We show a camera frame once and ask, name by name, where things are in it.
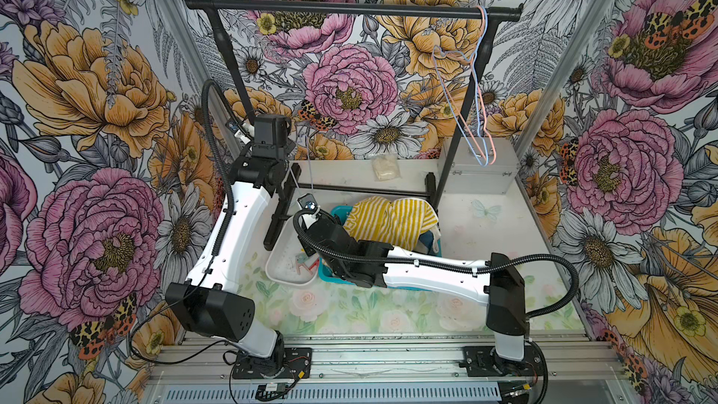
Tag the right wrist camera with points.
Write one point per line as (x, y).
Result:
(308, 202)

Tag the white plastic tray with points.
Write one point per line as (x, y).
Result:
(288, 252)

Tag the clear plastic bag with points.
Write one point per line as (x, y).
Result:
(385, 167)

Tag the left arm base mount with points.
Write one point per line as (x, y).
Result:
(290, 364)

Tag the teal plastic basket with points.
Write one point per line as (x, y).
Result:
(428, 243)

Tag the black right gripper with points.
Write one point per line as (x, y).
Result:
(310, 245)

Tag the yellow striped towel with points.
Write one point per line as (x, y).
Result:
(397, 222)

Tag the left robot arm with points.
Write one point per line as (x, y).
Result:
(208, 302)

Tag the red clothespin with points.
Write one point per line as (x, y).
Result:
(311, 264)

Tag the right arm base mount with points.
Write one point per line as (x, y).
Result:
(482, 361)

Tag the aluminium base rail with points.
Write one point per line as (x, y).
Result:
(406, 368)

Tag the black clothes rack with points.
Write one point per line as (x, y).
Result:
(434, 184)

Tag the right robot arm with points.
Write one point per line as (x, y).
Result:
(496, 284)

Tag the silver aluminium case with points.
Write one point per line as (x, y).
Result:
(467, 176)

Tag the pink clothespin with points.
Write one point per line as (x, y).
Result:
(300, 268)

